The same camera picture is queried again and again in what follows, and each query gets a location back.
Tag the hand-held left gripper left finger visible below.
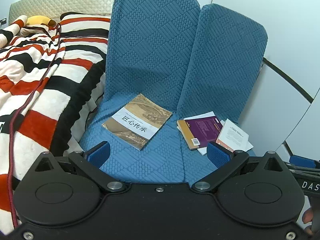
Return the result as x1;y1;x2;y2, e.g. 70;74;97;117
32;141;127;193

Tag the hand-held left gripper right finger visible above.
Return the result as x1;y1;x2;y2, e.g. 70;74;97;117
192;141;285;193

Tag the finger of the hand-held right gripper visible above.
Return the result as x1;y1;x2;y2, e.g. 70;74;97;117
284;155;320;172

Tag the white and salmon book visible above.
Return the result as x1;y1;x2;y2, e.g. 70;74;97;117
215;119;250;153

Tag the purple and ochre book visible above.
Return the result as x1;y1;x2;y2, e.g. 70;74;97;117
176;116;224;151

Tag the large white paper sheet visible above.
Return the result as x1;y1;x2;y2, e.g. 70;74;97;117
184;111;218;155

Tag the brown patterned cover book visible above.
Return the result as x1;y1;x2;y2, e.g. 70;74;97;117
101;93;173;151

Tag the person's right hand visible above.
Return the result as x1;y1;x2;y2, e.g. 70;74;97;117
301;207;316;240

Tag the red black striped blanket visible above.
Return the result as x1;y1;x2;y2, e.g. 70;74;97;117
0;14;108;237

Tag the blue textured sofa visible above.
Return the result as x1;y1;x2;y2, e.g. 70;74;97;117
79;0;268;183

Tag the striped pillow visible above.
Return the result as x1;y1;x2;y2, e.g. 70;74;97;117
60;12;112;40

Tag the white wardrobe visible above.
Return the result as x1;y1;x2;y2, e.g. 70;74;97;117
200;0;320;165

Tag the yellow plush toy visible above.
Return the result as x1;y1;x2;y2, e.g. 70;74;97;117
10;14;57;37

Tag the beige quilted headboard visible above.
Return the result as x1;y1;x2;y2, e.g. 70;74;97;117
9;0;137;27

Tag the dark red cable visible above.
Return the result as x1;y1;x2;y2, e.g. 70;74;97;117
7;23;62;229

